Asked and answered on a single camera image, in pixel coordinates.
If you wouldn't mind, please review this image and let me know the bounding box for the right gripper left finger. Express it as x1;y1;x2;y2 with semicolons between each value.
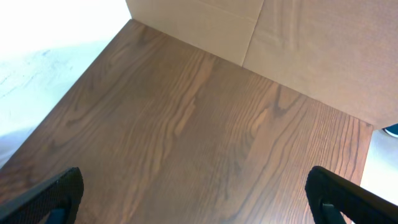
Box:
1;167;84;224

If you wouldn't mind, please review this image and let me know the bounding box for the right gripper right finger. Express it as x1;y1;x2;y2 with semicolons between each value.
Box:
305;166;397;224

